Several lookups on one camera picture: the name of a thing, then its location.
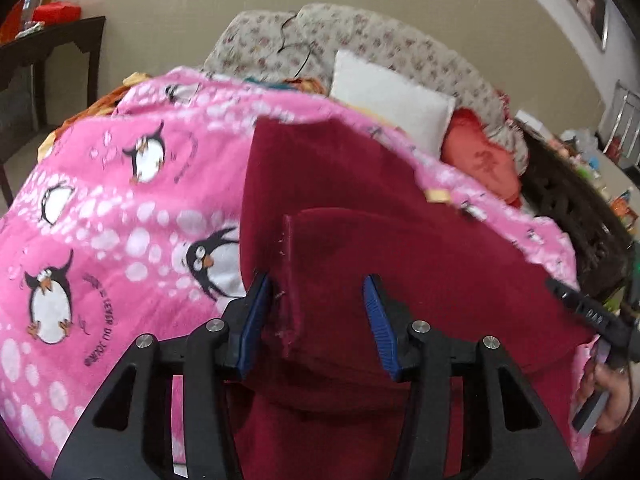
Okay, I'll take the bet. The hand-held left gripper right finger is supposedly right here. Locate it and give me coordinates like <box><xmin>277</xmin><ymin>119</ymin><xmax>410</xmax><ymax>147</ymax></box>
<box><xmin>362</xmin><ymin>275</ymin><xmax>581</xmax><ymax>480</ymax></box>

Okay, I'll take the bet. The orange patterned cloth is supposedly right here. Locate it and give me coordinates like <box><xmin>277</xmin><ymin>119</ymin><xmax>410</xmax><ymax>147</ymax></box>
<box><xmin>37</xmin><ymin>72</ymin><xmax>151</xmax><ymax>162</ymax></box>

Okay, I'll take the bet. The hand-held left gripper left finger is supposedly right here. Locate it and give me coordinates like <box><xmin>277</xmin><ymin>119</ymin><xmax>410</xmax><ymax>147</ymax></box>
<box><xmin>52</xmin><ymin>272</ymin><xmax>273</xmax><ymax>480</ymax></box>

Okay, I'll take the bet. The dark carved wooden headboard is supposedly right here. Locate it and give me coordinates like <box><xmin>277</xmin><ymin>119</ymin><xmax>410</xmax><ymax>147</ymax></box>
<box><xmin>515</xmin><ymin>120</ymin><xmax>640</xmax><ymax>306</ymax></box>

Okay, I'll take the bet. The red box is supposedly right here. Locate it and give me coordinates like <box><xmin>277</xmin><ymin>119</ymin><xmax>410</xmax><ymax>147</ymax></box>
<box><xmin>31</xmin><ymin>3</ymin><xmax>82</xmax><ymax>24</ymax></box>

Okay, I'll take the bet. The pink penguin print blanket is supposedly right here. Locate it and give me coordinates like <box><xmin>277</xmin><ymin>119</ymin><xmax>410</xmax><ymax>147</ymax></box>
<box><xmin>0</xmin><ymin>67</ymin><xmax>596</xmax><ymax>480</ymax></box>

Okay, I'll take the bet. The black cable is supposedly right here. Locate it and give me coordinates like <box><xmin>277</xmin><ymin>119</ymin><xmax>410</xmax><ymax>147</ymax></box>
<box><xmin>272</xmin><ymin>12</ymin><xmax>321</xmax><ymax>81</ymax></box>

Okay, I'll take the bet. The metal rack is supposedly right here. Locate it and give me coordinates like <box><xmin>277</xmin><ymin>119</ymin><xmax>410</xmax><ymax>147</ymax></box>
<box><xmin>602</xmin><ymin>80</ymin><xmax>640</xmax><ymax>171</ymax></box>

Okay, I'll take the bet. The red cushion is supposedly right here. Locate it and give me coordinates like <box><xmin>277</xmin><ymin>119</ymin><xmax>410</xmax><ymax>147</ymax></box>
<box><xmin>440</xmin><ymin>108</ymin><xmax>523</xmax><ymax>207</ymax></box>

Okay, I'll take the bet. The teal and orange cloth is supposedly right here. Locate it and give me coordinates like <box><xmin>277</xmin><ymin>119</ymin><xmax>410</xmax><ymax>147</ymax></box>
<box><xmin>245</xmin><ymin>76</ymin><xmax>332</xmax><ymax>99</ymax></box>

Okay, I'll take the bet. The white pillow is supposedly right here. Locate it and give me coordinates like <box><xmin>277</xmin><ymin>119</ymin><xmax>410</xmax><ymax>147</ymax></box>
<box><xmin>329</xmin><ymin>50</ymin><xmax>457</xmax><ymax>158</ymax></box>

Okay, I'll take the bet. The floral print quilt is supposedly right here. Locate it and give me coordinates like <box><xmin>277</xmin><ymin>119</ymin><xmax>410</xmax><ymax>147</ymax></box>
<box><xmin>202</xmin><ymin>4</ymin><xmax>531</xmax><ymax>176</ymax></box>

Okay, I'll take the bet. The dark wooden table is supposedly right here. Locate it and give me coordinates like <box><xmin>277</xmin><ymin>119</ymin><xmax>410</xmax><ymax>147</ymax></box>
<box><xmin>0</xmin><ymin>16</ymin><xmax>107</xmax><ymax>207</ymax></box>

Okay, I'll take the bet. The dark red cloth garment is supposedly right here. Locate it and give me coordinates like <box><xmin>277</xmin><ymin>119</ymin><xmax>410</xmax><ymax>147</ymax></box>
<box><xmin>227</xmin><ymin>115</ymin><xmax>596</xmax><ymax>480</ymax></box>

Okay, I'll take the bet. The person's right hand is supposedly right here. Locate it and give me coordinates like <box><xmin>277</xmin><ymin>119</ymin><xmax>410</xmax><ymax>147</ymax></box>
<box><xmin>575</xmin><ymin>359</ymin><xmax>633</xmax><ymax>435</ymax></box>

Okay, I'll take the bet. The white plastic bag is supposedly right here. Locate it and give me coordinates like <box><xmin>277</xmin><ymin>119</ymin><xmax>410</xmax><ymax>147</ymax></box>
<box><xmin>560</xmin><ymin>130</ymin><xmax>599</xmax><ymax>162</ymax></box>

